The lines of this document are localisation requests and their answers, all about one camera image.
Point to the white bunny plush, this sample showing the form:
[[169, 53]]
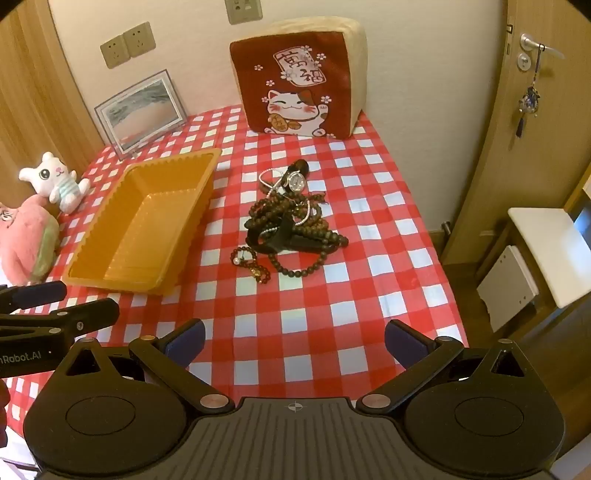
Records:
[[48, 175]]

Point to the white chair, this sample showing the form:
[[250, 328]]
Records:
[[549, 249]]

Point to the glass sand art frame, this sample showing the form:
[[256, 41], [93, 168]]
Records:
[[143, 113]]

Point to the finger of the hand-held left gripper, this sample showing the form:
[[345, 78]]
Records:
[[85, 315], [41, 292]]

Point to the pink starfish plush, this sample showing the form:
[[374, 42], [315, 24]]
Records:
[[23, 249]]

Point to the hanging tassel charm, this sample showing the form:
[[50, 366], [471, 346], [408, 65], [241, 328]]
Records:
[[529, 102]]

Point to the wooden wardrobe panel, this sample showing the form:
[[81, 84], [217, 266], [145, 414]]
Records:
[[27, 115]]

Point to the beige wall power socket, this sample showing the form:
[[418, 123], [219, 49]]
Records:
[[113, 51], [136, 40]]

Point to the red lucky cat cushion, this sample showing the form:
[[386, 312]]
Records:
[[295, 69]]

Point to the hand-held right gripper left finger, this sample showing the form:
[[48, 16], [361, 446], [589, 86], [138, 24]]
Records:
[[187, 342]]

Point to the yellow plastic tray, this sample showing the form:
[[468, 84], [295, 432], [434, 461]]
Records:
[[138, 230]]

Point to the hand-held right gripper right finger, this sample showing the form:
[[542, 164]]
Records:
[[406, 342]]

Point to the beige wall data socket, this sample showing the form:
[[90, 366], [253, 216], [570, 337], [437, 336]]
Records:
[[243, 10]]

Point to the wooden door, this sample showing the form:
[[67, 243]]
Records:
[[485, 161]]

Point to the red checked tablecloth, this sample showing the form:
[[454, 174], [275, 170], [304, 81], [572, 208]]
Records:
[[369, 277]]

